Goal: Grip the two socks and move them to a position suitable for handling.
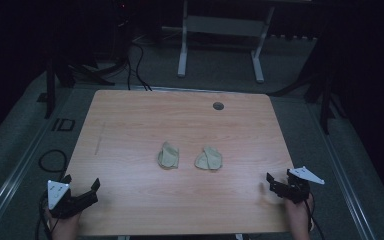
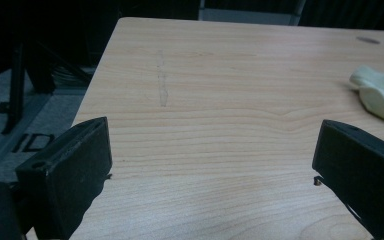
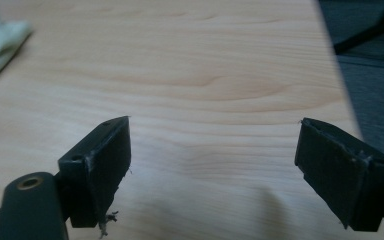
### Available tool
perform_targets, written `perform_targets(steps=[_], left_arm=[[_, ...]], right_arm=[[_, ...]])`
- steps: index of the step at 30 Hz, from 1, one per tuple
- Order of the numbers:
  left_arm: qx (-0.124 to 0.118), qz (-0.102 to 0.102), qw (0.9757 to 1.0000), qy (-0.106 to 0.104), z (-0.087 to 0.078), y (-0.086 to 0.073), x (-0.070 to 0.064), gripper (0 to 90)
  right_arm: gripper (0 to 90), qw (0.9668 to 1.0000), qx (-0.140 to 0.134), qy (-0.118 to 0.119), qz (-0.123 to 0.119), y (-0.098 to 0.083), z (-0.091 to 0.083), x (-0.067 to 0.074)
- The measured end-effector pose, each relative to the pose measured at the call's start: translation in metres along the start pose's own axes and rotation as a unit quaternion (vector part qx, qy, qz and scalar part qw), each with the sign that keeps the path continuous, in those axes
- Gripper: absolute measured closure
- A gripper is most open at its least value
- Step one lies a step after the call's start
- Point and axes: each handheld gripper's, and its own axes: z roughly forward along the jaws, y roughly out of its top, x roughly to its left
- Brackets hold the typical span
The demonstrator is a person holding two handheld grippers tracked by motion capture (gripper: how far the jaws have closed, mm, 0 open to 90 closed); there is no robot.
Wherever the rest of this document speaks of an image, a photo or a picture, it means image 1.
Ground black looped floor cable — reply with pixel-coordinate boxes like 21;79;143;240
38;148;69;174

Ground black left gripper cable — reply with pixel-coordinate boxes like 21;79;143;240
34;190;54;240

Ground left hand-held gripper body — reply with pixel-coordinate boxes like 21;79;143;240
45;174;85;220

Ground black tripod stand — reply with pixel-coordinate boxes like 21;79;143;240
268;59;348;136
36;49;116;120

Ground black cables on floor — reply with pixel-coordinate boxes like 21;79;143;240
125;41;154;92

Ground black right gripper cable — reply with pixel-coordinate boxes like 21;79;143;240
303;191;326;240

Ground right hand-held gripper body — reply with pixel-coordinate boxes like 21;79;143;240
285;166;326;205

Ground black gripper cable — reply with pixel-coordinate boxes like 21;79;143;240
34;190;54;240
303;191;326;240

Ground person's right hand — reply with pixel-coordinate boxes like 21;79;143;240
283;193;315;240

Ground person's left hand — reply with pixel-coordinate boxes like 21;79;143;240
43;207;83;240

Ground white metal desk frame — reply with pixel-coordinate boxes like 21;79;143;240
176;0;276;84

